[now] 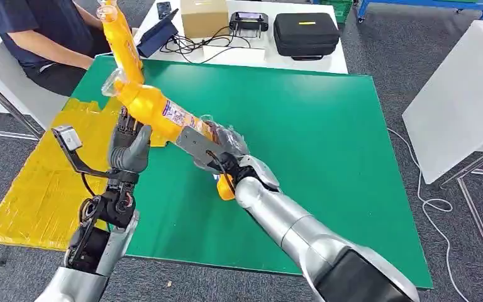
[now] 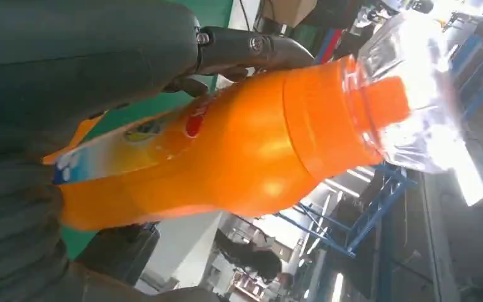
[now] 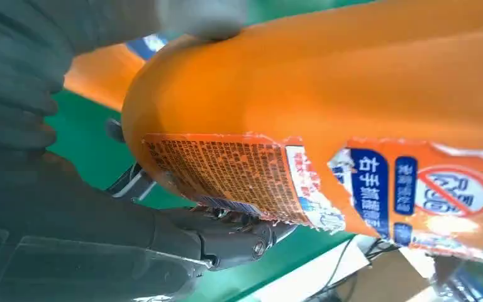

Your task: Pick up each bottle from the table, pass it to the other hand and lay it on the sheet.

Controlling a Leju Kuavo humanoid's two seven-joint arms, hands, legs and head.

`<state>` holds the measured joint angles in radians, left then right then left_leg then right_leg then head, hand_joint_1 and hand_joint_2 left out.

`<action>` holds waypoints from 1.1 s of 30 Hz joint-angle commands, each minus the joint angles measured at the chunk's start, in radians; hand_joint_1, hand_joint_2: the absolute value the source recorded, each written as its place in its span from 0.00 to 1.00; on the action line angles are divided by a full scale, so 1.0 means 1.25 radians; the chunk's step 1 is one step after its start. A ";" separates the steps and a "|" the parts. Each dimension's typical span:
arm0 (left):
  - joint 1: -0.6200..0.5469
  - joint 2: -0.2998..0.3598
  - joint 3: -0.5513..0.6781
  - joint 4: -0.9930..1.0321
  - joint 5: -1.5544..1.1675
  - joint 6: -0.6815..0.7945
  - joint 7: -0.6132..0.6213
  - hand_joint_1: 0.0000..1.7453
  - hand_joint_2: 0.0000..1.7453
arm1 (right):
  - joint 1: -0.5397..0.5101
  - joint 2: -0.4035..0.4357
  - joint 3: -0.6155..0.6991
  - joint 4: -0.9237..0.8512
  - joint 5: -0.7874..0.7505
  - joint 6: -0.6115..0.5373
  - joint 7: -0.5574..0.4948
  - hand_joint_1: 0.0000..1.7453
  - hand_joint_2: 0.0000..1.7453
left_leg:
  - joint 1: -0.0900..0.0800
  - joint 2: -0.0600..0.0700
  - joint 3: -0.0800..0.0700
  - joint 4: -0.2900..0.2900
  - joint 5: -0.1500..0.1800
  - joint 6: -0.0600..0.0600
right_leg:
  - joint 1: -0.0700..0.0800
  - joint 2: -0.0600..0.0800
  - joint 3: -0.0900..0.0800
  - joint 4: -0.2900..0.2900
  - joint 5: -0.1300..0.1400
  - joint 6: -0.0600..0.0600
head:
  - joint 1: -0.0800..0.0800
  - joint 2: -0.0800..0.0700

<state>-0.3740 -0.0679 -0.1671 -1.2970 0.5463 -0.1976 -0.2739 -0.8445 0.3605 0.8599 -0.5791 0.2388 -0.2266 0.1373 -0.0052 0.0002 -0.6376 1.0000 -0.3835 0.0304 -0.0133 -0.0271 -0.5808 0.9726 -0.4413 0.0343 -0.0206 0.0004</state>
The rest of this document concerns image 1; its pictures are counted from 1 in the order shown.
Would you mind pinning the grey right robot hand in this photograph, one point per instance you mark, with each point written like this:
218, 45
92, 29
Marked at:
195, 144

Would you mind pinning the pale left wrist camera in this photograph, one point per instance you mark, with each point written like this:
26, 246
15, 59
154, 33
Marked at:
68, 138

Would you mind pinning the white desk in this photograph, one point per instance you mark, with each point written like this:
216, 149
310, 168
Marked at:
300, 64

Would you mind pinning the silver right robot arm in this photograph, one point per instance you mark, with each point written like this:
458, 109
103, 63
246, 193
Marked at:
275, 212

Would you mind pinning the person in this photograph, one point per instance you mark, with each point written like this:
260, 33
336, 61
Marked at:
37, 21

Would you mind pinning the black handheld controller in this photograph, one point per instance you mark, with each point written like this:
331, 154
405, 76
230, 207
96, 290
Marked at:
248, 21

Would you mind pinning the green plastic crate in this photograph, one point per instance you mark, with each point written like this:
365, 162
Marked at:
339, 8

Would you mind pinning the black carrying case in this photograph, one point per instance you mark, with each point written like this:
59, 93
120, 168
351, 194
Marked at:
306, 33

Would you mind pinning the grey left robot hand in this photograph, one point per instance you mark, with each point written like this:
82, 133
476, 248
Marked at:
129, 152

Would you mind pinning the white table with metal legs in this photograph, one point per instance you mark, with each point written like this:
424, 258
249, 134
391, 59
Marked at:
454, 96

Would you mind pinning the dark blue tablet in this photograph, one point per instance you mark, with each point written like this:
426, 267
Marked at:
156, 37

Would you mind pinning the black phone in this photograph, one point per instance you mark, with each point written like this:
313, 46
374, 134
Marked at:
164, 9

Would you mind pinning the blue metal rack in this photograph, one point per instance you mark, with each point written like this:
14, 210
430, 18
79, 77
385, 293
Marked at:
433, 3

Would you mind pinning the yellow plastic sheet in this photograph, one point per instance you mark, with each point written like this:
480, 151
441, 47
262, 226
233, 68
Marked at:
37, 200

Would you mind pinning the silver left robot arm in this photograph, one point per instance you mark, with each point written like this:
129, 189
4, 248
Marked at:
112, 250

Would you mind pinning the cardboard box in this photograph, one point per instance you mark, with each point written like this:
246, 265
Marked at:
204, 16

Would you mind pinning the orange drink bottle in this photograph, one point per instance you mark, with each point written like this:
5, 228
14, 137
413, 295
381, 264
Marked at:
154, 106
120, 41
225, 190

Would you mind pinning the green table mat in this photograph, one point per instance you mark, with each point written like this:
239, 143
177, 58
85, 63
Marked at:
308, 146

